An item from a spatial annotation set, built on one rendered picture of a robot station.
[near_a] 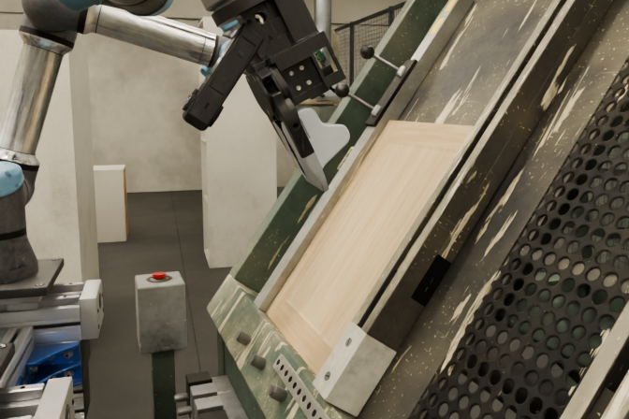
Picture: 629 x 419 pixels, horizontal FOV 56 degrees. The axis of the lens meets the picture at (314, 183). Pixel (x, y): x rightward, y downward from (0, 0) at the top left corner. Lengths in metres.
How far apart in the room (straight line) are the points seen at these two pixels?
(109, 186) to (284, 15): 5.53
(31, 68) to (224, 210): 3.62
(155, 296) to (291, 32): 1.09
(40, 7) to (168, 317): 0.80
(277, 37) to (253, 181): 4.35
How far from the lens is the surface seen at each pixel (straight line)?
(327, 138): 0.60
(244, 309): 1.49
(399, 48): 1.78
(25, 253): 1.36
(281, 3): 0.60
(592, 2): 1.17
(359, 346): 0.99
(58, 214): 3.42
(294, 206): 1.67
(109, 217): 6.13
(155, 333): 1.62
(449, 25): 1.58
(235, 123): 4.87
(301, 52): 0.58
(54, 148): 3.37
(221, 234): 4.97
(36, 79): 1.44
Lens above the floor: 1.40
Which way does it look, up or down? 8 degrees down
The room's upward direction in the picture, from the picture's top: straight up
